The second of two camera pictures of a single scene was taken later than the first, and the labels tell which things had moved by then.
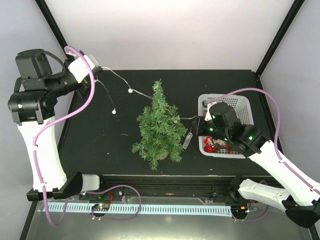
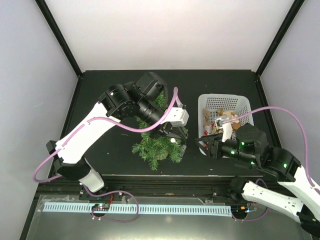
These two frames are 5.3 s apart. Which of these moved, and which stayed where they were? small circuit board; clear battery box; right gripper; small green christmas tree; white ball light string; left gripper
Moved: left gripper; clear battery box; right gripper; white ball light string
Stayed: small green christmas tree; small circuit board
